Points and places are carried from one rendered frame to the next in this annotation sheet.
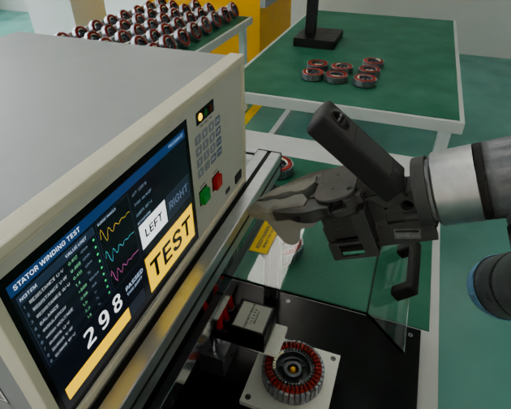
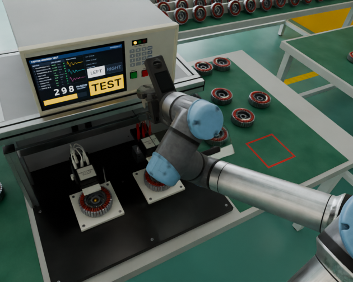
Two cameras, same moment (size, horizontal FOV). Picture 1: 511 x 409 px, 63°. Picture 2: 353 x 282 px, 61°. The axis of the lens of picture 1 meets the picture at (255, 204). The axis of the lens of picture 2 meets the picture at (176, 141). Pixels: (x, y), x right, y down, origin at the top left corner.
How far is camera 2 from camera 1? 0.58 m
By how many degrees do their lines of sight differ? 29
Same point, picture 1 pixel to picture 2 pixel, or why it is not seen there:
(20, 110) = (80, 16)
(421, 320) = (242, 206)
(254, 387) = (142, 173)
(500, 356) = not seen: outside the picture
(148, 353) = (77, 112)
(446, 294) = not seen: hidden behind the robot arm
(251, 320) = (148, 142)
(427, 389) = (209, 228)
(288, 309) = not seen: hidden behind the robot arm
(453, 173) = (168, 99)
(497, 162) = (177, 102)
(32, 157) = (63, 32)
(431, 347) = (232, 218)
